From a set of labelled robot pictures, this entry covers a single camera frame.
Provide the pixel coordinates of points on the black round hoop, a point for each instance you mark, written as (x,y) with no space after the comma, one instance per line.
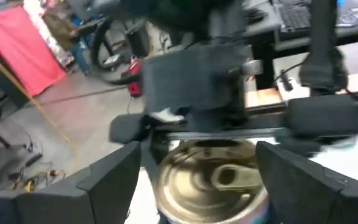
(95,53)

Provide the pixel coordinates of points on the grey handheld device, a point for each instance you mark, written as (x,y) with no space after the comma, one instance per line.
(351,15)

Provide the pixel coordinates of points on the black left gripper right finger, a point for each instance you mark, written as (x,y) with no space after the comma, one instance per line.
(306,199)

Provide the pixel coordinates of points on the black keyboard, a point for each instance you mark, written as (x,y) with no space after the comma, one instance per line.
(294,17)

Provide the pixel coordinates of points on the person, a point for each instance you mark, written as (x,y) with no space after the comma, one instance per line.
(64,34)

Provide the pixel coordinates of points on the red blue salmon can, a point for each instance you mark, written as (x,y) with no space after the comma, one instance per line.
(210,183)

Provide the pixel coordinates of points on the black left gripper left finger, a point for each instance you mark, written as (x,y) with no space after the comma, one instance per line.
(73,205)

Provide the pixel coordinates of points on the orange red cloth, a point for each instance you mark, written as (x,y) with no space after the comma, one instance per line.
(17,53)

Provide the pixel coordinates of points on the black aluminium table frame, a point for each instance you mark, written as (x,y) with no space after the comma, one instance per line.
(259,124)

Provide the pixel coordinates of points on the red toolbox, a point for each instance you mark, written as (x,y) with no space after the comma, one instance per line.
(135,77)

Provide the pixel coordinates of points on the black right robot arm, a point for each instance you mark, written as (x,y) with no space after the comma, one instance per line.
(322,115)

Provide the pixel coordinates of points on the grey desk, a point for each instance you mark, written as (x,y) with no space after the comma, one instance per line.
(269,25)

